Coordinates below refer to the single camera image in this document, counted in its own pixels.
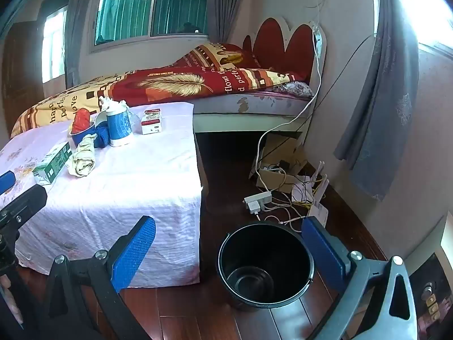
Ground green glass window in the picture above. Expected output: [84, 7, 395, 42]
[94, 0, 213, 46]

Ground blue and white cup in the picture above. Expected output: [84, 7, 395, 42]
[105, 100, 133, 147]

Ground pale yellow cloth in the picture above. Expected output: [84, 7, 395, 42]
[68, 134, 97, 178]

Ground thick white cable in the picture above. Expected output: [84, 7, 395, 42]
[249, 25, 324, 179]

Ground person's left hand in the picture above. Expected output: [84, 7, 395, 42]
[0, 274, 24, 326]

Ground red and white box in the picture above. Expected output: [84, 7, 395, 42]
[141, 108, 163, 135]

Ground dark panel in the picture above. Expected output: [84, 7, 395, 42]
[411, 251, 453, 340]

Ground pale pink tablecloth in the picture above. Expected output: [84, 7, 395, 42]
[0, 102, 204, 289]

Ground white tissue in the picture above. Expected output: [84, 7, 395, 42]
[98, 95, 121, 113]

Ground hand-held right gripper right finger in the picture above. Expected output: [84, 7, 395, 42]
[302, 217, 420, 340]

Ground white power strip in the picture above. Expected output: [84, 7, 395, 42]
[243, 191, 272, 208]

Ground grey curtain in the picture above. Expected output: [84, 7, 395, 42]
[334, 0, 422, 202]
[207, 0, 236, 45]
[65, 0, 107, 89]

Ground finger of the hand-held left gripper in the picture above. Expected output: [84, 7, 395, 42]
[0, 171, 16, 195]
[0, 183, 48, 233]

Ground bed with grey sheet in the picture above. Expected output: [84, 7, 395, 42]
[191, 88, 317, 142]

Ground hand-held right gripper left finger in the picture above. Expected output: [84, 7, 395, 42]
[39, 215, 157, 340]

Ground black plastic bucket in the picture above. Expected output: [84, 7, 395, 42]
[217, 220, 315, 313]

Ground narrow bright window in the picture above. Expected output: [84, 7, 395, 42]
[42, 9, 68, 82]

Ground brown wooden door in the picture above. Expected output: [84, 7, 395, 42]
[0, 21, 43, 135]

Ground green and white box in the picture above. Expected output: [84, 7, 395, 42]
[33, 142, 72, 185]

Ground white charger plug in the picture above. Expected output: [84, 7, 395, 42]
[247, 200, 263, 220]

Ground small blue paper bowl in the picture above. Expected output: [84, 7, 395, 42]
[70, 122, 97, 148]

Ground grey floral cloth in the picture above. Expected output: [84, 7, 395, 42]
[283, 81, 315, 99]

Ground red and white headboard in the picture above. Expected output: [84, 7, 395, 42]
[242, 18, 326, 82]

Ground blue cloth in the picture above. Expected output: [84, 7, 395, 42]
[93, 122, 111, 148]

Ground tangled white cables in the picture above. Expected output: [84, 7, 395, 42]
[265, 184, 314, 228]

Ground cardboard box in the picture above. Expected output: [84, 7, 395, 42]
[257, 136, 312, 194]

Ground white router with antennas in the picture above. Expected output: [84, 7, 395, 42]
[308, 161, 330, 227]

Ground red and yellow printed blanket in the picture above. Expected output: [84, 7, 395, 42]
[10, 42, 310, 139]

